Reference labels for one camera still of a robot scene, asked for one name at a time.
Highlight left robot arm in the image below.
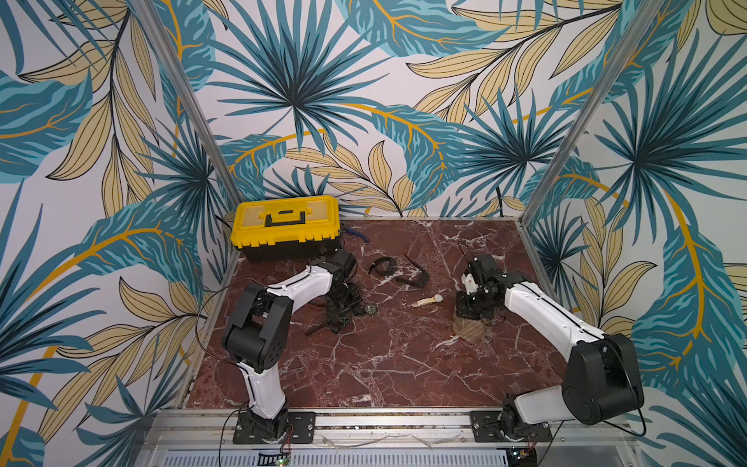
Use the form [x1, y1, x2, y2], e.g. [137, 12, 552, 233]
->
[223, 250, 365, 438]

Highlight blue handled pliers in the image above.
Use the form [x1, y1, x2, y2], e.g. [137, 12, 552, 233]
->
[342, 228, 370, 244]

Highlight beige striped cloth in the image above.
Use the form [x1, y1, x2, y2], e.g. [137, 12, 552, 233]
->
[452, 316, 493, 344]

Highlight aluminium front rail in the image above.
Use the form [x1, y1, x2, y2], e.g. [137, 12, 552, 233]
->
[135, 408, 646, 466]

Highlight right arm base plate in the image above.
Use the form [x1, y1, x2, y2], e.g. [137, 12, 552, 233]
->
[469, 410, 552, 444]

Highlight cream strap watch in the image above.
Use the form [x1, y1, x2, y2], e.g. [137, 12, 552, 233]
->
[410, 294, 444, 307]

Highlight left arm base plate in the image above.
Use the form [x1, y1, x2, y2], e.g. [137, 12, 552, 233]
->
[233, 412, 316, 446]

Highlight black looped watch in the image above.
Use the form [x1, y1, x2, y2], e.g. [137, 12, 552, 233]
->
[395, 256, 430, 289]

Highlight yellow black toolbox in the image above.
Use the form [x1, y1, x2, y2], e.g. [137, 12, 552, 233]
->
[231, 196, 342, 263]

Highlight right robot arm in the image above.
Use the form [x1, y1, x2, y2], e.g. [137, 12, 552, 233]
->
[455, 254, 645, 439]

